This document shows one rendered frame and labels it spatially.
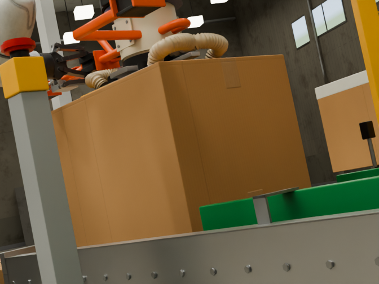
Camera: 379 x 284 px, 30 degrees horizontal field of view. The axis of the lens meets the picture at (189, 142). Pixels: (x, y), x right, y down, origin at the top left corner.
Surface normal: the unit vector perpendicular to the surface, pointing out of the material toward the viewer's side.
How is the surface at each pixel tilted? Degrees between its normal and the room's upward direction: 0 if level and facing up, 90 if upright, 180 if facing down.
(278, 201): 90
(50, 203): 90
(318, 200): 90
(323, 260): 90
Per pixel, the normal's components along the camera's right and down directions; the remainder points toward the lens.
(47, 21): 0.63, -0.18
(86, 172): -0.78, 0.11
